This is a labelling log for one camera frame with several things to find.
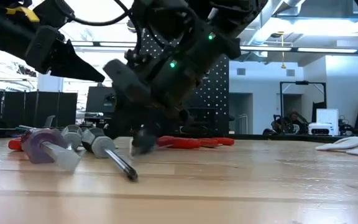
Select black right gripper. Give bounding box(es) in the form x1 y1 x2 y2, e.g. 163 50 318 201
103 39 227 147

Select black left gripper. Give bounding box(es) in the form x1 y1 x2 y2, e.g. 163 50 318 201
25 24 106 83

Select gray-handled Phillips screwdriver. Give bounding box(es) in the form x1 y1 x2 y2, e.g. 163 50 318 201
80 127 139 182

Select gray-handled nut driver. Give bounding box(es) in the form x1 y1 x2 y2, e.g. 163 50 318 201
60 124 84 151

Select red translucent flathead screwdriver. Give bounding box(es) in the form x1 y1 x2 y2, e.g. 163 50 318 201
19 128 83 174

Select white pillar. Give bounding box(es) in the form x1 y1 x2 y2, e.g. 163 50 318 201
37 73 64 93

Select black computer monitor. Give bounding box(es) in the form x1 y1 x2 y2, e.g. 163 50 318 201
85 86 117 114

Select ceiling light strip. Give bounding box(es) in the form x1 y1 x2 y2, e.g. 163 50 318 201
70 40 136 48
240 45 358 54

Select gray chair back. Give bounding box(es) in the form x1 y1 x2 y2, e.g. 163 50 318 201
43 114 57 129

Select black partition screens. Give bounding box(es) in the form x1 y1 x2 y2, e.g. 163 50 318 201
0 90 78 129

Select black metal pegboard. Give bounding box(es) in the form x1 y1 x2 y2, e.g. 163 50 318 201
140 27 230 135

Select yellow hanging pendant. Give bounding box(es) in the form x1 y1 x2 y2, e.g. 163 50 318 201
280 32 287 70

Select person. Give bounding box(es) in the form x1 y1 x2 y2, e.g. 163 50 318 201
271 110 311 135

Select white device box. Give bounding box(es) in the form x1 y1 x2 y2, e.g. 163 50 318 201
308 123 335 137

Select white perforated panel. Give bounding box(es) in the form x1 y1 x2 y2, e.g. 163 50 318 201
316 108 339 124

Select white work glove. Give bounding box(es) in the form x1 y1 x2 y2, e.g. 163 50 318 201
314 136 358 156

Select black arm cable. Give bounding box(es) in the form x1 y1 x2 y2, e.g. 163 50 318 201
54 0 133 27

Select black wire basket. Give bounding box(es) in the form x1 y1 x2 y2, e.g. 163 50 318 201
183 107 230 136

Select yellow cable tag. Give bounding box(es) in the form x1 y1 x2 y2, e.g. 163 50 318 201
6 6 40 23

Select black table frame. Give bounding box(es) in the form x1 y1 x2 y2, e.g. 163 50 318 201
0 128 358 141

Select black frame stand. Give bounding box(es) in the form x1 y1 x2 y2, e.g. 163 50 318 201
279 80 328 125

